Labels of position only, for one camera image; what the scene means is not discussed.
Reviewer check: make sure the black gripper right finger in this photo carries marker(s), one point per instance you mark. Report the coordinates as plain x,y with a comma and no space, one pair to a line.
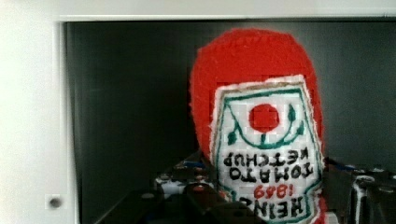
359,196

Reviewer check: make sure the red plush ketchup bottle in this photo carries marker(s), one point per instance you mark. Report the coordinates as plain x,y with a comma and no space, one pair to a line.
257,116

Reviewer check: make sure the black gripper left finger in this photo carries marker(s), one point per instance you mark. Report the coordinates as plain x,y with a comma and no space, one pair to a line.
183,194

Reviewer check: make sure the black toaster oven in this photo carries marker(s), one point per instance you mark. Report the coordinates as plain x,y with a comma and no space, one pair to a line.
128,91

